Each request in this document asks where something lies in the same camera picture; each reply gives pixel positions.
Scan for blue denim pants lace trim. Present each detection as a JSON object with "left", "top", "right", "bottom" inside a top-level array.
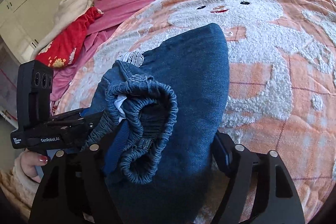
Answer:
[{"left": 84, "top": 23, "right": 230, "bottom": 223}]

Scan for fuzzy tan sleeve left forearm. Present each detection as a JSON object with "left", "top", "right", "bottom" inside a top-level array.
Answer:
[{"left": 0, "top": 154, "right": 39, "bottom": 223}]

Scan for left hand red nails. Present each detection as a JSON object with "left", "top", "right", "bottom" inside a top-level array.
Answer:
[{"left": 20, "top": 149, "right": 49, "bottom": 183}]

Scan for red floral blanket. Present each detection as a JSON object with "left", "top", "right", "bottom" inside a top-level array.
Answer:
[{"left": 34, "top": 7, "right": 104, "bottom": 68}]

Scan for cream fleece blanket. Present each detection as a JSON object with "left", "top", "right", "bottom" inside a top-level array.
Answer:
[{"left": 30, "top": 0, "right": 93, "bottom": 60}]

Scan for pink duvet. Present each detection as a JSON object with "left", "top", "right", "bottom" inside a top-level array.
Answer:
[{"left": 49, "top": 0, "right": 200, "bottom": 102}]

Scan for peach bear pattern bedspread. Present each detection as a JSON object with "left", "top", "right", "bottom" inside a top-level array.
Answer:
[{"left": 53, "top": 0, "right": 335, "bottom": 221}]

